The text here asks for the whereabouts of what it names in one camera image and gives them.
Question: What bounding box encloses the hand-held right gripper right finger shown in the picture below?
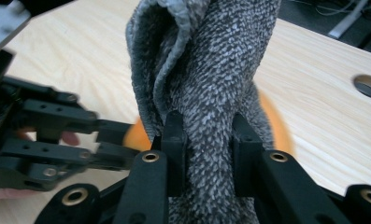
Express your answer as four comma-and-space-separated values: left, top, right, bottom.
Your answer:
232, 112, 264, 198

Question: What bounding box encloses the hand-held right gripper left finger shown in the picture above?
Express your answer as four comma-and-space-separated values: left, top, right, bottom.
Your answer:
150, 110, 188, 198

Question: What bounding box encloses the orange plush toy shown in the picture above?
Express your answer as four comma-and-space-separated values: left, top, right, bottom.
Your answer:
121, 88, 295, 157

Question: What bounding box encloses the grey fluffy towel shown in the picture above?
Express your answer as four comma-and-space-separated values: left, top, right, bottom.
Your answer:
124, 0, 282, 224

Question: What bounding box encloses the white cable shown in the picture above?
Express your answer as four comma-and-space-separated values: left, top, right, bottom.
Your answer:
287, 0, 364, 17

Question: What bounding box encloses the white desk frame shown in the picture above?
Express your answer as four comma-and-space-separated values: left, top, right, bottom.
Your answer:
327, 0, 370, 40

